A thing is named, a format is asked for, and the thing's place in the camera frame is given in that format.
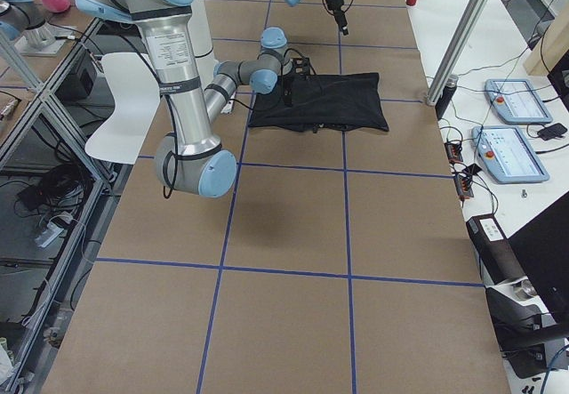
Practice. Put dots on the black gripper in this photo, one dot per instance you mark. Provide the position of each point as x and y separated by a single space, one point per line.
287 84
333 4

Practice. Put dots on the black graphic t-shirt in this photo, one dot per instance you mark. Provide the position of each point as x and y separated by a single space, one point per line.
339 102

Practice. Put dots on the second grey robot base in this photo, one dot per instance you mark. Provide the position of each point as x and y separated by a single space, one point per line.
24 23

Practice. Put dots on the dark drink bottle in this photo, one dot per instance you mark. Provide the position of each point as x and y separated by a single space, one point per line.
446 96

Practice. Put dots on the white chair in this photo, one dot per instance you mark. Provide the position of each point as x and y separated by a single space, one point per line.
136 96

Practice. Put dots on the far teach pendant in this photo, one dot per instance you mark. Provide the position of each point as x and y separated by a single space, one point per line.
516 102

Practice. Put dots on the teach pendant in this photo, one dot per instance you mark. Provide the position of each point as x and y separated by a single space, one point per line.
507 155
516 102

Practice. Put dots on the near teach pendant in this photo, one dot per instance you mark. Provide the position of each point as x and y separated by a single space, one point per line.
507 155

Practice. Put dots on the black power adapter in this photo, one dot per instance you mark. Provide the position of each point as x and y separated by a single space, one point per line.
550 132

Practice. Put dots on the black monitor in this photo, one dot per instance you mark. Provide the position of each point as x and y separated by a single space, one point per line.
541 248

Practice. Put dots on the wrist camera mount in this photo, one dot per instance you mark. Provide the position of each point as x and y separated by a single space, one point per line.
301 66

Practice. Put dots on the aluminium frame post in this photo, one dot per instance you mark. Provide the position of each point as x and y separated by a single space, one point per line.
453 52

